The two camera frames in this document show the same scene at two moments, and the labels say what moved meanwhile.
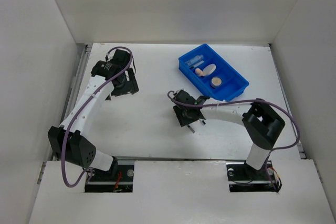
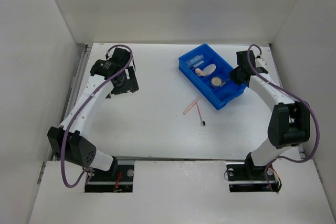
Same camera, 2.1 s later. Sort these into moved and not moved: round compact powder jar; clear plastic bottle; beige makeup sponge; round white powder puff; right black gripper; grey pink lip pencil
Moved: right black gripper; grey pink lip pencil
Not moved: clear plastic bottle; round compact powder jar; round white powder puff; beige makeup sponge
